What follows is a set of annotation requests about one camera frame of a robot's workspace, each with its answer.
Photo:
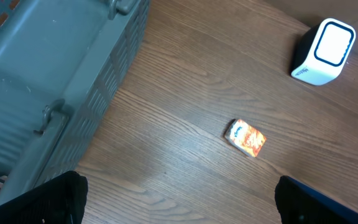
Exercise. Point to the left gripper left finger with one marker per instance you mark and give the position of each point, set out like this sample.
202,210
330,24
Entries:
60,200

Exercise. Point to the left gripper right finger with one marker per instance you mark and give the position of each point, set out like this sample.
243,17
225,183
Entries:
298,203

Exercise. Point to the orange snack packet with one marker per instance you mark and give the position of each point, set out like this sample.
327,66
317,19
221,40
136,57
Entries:
245,137

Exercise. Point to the white barcode scanner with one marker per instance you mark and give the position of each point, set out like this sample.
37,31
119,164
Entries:
322,52

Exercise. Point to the grey plastic shopping basket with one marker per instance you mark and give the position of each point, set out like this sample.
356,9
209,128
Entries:
61,62

